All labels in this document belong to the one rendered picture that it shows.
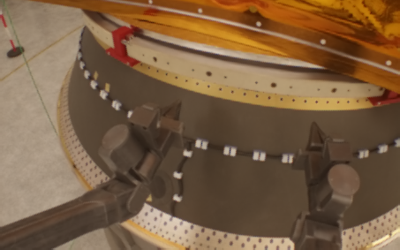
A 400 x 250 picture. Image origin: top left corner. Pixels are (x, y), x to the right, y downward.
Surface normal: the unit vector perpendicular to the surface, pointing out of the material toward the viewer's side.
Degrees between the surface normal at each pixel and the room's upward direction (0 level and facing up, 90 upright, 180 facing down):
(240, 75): 90
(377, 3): 92
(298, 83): 90
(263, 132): 62
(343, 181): 10
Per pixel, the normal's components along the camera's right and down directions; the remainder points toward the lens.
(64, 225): 0.79, 0.06
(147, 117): -0.07, -0.61
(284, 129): -0.11, 0.26
